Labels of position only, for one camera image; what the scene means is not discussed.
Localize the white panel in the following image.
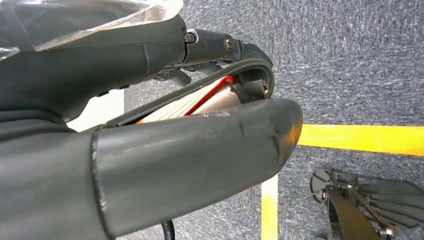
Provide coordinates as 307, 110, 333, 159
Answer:
67, 89, 125, 133

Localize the yellow floor tape stripe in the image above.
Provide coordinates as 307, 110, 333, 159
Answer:
297, 124, 424, 157
260, 173, 279, 240

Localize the black robot foot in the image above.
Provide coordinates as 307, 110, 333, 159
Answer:
309, 167, 424, 240

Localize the black left camera cable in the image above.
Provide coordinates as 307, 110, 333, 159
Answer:
160, 219, 177, 240

